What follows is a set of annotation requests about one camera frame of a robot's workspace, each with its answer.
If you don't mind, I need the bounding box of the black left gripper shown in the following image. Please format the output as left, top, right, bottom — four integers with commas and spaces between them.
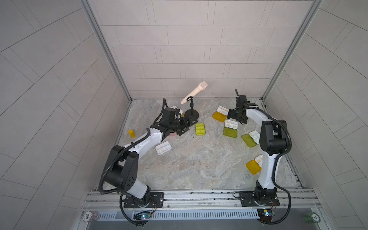
167, 115, 197, 136

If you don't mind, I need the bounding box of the green pillbox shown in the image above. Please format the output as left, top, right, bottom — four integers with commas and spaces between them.
223, 119, 239, 138
241, 130, 260, 148
195, 123, 206, 136

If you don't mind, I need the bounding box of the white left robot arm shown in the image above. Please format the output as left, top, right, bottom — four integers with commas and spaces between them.
98, 107, 198, 205

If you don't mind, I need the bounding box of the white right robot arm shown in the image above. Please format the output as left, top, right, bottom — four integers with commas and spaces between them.
228, 95, 292, 205

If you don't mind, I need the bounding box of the black microphone stand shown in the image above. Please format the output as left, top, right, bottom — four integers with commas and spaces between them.
185, 97, 199, 120

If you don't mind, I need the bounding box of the yellow pillbox far right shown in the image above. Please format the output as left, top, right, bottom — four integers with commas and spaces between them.
212, 106, 229, 122

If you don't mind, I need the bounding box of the clear pillbox white tray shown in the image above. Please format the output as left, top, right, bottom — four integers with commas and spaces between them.
155, 141, 176, 165

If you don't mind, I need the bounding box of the beige microphone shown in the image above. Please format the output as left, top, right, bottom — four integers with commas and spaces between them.
181, 81, 208, 104

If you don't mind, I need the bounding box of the yellow pillbox front right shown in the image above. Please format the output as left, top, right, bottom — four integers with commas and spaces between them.
246, 155, 264, 175

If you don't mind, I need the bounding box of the yellow pillbox left edge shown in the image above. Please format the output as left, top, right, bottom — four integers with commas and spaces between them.
128, 129, 136, 139

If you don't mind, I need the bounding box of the left green circuit board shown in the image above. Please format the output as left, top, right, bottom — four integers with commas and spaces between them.
134, 211, 152, 220

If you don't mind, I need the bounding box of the green circuit board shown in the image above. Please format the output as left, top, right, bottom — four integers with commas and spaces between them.
134, 211, 152, 220
257, 209, 275, 223

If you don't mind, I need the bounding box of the right green circuit board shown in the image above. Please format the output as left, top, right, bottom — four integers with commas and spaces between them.
257, 209, 275, 223

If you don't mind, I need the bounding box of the right round marker disc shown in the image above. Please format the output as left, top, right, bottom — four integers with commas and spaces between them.
303, 212, 321, 223

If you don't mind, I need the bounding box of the round marker disc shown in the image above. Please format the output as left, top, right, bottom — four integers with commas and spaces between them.
82, 211, 100, 222
303, 212, 321, 223

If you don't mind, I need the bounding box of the left round marker disc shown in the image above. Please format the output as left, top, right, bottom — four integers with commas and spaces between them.
82, 211, 100, 222

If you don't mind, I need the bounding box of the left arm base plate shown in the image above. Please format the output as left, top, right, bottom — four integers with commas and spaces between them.
123, 192, 164, 209

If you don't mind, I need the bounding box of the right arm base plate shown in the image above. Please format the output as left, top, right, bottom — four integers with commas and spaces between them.
237, 189, 280, 207

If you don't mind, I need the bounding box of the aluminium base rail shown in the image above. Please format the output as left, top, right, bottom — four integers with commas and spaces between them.
81, 186, 321, 212

